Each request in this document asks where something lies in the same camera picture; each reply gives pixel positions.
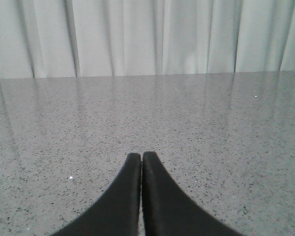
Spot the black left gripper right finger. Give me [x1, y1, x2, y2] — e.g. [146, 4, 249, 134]
[142, 151, 240, 236]

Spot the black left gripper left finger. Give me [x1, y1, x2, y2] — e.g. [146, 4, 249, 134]
[54, 153, 141, 236]

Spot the white pleated curtain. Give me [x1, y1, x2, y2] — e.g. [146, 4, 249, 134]
[0, 0, 295, 79]

